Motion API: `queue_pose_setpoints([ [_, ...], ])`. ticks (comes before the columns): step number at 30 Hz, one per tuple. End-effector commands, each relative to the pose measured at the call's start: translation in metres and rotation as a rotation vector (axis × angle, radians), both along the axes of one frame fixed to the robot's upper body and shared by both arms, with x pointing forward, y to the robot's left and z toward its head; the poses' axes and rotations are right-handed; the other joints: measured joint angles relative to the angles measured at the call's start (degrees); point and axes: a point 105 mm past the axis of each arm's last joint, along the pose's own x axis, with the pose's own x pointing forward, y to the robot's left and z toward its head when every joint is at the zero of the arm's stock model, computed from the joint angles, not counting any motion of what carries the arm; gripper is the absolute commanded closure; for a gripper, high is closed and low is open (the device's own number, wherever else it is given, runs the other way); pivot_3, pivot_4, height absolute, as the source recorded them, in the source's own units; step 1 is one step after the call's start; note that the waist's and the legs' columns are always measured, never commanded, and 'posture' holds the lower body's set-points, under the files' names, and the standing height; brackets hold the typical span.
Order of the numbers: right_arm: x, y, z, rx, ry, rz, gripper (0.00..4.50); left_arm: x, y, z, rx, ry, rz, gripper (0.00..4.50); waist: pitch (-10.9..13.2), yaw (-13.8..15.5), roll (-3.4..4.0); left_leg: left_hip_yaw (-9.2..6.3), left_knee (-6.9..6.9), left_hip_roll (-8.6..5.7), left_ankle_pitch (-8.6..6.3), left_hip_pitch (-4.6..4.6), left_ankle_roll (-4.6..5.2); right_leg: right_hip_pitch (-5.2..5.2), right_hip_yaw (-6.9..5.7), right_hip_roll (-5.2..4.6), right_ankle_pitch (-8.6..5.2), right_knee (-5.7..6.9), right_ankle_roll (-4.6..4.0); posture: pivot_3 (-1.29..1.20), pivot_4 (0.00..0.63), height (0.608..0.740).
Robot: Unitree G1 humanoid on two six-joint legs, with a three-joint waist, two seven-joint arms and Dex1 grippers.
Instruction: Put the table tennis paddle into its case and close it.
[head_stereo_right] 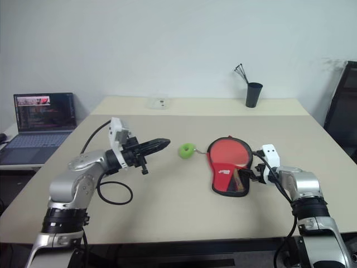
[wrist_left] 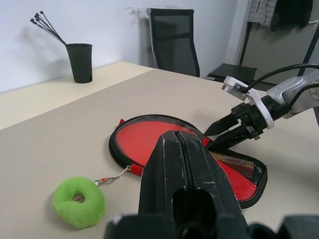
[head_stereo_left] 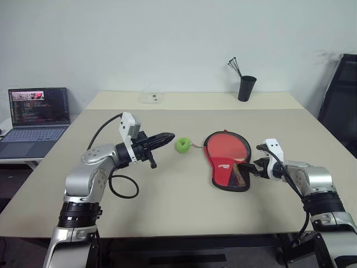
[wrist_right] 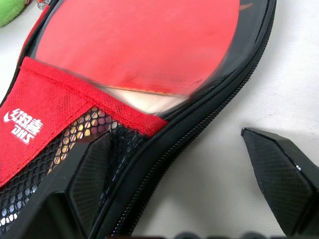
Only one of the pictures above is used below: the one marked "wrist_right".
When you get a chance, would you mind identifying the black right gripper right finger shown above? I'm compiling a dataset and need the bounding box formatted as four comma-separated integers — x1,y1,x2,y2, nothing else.
240,127,319,236

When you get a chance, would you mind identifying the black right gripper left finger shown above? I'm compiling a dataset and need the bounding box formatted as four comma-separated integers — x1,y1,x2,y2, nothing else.
7,131,113,239

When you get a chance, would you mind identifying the black red paddle case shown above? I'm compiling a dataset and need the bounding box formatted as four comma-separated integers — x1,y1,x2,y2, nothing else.
0,0,277,239

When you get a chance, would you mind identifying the red table tennis paddle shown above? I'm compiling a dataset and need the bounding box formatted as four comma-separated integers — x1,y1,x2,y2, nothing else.
34,0,241,175

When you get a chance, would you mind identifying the green plush ring keychain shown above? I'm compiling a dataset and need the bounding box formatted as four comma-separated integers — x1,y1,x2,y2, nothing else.
0,0,24,27

